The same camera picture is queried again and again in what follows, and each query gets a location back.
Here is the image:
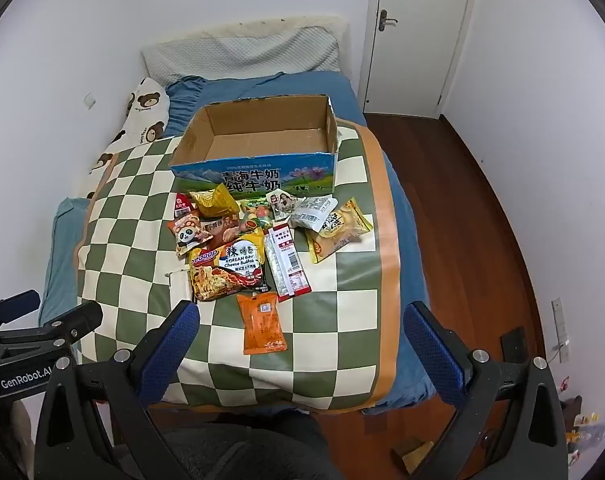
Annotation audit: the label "small figure print packet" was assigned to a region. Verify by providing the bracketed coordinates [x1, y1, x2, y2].
[268, 191, 308, 223]

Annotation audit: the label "white door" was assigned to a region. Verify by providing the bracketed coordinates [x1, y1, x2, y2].
[363, 0, 483, 121]

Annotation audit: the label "green candy packet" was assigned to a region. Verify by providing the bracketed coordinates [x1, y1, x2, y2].
[238, 198, 276, 236]

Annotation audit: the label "green white checkered blanket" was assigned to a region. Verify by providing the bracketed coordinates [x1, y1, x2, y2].
[74, 122, 401, 408]

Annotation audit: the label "red orange snack packet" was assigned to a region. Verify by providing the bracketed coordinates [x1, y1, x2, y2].
[167, 211, 203, 238]

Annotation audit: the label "brown snack packet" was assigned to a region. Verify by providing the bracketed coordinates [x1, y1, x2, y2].
[202, 215, 239, 247]

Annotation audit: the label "yellow snack bag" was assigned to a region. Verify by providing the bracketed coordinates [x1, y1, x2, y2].
[189, 183, 240, 218]

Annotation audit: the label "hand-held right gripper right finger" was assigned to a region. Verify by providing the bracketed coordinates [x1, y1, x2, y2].
[403, 301, 569, 480]

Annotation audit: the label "yellow snack packet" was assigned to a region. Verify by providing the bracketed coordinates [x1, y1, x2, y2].
[305, 230, 356, 265]

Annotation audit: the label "long red white packet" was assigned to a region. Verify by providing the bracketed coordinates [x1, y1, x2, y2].
[262, 226, 313, 303]

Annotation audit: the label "yellow chips bag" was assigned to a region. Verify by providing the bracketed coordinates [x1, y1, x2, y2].
[315, 197, 374, 241]

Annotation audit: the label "dark floor box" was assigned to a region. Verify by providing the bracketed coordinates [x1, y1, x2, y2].
[500, 326, 528, 361]

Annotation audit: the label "blue ruffled pillow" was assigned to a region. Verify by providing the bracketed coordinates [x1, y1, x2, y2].
[162, 76, 207, 137]

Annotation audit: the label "bear print pillow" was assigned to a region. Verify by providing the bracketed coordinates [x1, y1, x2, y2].
[80, 77, 172, 201]

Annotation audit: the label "blue bed sheet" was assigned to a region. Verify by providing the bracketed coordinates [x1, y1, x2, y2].
[37, 71, 431, 411]

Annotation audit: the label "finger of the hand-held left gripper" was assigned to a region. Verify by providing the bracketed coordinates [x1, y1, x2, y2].
[0, 301, 104, 349]
[0, 290, 41, 334]

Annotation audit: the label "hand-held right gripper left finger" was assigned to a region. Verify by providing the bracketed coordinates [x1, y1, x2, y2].
[34, 300, 203, 480]

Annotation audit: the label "white power strip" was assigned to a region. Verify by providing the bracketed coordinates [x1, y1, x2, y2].
[551, 297, 571, 365]

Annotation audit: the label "cream headboard cushion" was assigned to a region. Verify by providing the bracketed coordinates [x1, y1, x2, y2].
[202, 15, 351, 73]

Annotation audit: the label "small colourful packets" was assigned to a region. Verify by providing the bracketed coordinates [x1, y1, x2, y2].
[565, 410, 605, 456]

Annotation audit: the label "instant noodle packet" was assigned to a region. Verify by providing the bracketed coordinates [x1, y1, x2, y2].
[188, 232, 273, 303]

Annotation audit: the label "white quilted pillow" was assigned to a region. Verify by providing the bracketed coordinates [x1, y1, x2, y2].
[140, 25, 342, 86]

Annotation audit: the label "white grey snack packet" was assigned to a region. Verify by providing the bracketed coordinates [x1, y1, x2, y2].
[288, 196, 338, 233]

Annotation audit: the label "printed cardboard box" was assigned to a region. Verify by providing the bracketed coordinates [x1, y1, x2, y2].
[169, 92, 342, 196]

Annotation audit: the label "panda print snack packet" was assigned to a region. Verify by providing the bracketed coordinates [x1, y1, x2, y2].
[175, 224, 214, 257]

